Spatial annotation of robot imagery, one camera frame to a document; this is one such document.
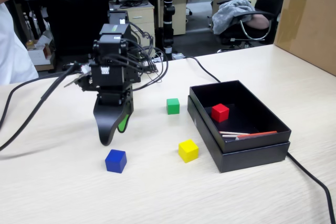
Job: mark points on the chrome-armed office chair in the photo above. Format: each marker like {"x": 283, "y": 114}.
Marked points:
{"x": 252, "y": 13}

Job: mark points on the black mesh office chair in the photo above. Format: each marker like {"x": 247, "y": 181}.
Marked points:
{"x": 76, "y": 11}

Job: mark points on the beige tall cabinet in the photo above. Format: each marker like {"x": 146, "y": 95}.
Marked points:
{"x": 179, "y": 11}

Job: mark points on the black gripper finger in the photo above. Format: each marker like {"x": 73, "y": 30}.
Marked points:
{"x": 107, "y": 119}

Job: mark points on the thick black stand pole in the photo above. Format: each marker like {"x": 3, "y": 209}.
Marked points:
{"x": 168, "y": 11}

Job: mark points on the red pencil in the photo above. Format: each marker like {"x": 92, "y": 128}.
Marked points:
{"x": 258, "y": 134}

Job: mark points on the black open box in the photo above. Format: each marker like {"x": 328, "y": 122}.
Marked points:
{"x": 252, "y": 158}

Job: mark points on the black cardboard box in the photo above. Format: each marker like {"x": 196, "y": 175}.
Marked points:
{"x": 246, "y": 98}

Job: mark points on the red wooden cube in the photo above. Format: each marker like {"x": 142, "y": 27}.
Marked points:
{"x": 220, "y": 113}

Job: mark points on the grey blanket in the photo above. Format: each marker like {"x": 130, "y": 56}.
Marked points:
{"x": 231, "y": 14}

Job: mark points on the thin black stand pole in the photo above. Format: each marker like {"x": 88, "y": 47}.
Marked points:
{"x": 156, "y": 11}

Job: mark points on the large brown cardboard box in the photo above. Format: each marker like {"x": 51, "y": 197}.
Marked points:
{"x": 309, "y": 24}

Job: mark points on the plain wooden pencil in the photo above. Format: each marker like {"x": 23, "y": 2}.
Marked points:
{"x": 229, "y": 136}
{"x": 231, "y": 132}

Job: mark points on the black oval device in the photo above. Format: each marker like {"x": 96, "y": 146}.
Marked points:
{"x": 67, "y": 64}

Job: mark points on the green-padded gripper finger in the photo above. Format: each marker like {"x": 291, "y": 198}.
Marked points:
{"x": 123, "y": 125}

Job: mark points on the person's white shirt torso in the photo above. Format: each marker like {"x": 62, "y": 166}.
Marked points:
{"x": 13, "y": 51}

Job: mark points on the pink cushion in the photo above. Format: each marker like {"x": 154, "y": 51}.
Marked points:
{"x": 260, "y": 22}

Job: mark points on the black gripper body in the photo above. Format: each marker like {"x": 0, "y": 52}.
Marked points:
{"x": 110, "y": 77}

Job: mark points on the small white cardboard box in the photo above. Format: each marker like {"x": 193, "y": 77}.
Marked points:
{"x": 39, "y": 56}

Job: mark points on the yellow wooden cube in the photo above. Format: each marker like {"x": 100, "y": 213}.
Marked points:
{"x": 188, "y": 151}

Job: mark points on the green wooden cube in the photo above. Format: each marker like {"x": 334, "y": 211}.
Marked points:
{"x": 173, "y": 106}

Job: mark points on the blue wooden cube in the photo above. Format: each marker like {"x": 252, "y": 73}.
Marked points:
{"x": 115, "y": 161}

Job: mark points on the beige drawer cabinet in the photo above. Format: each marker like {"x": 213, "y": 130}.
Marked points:
{"x": 141, "y": 19}

